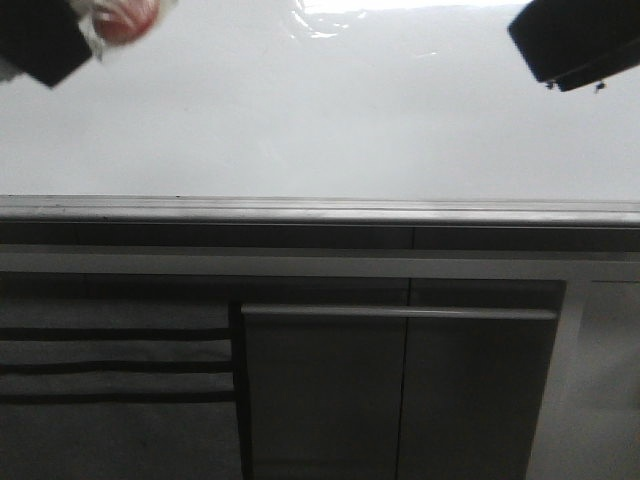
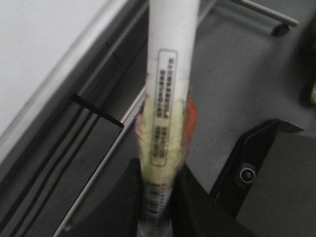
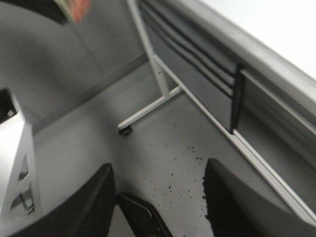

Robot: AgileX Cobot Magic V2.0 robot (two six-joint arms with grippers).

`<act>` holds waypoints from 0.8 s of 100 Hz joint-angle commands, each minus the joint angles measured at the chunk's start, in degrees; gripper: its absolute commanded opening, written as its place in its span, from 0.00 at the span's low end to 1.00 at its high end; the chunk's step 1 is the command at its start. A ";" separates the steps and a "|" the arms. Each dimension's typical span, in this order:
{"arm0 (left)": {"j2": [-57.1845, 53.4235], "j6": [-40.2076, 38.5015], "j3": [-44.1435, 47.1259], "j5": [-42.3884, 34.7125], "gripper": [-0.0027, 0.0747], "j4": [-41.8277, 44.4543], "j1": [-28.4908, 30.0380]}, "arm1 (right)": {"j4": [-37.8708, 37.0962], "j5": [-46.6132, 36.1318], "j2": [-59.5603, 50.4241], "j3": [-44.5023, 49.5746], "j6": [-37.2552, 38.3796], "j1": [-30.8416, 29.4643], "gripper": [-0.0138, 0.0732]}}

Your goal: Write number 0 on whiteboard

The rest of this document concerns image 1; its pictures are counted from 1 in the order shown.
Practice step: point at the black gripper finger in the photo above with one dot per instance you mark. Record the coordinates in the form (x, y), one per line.
(570, 44)
(41, 39)

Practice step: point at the grey whiteboard marker tray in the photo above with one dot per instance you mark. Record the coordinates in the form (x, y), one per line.
(111, 209)

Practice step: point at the white whiteboard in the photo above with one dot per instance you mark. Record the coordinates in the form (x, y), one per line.
(411, 100)

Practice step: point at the grey drawer unit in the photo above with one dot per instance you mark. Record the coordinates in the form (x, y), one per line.
(119, 383)

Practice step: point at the grey cabinet with doors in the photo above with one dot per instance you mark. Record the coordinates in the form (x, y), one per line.
(443, 379)

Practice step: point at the white table frame rail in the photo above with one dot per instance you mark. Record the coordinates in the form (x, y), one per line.
(296, 262)

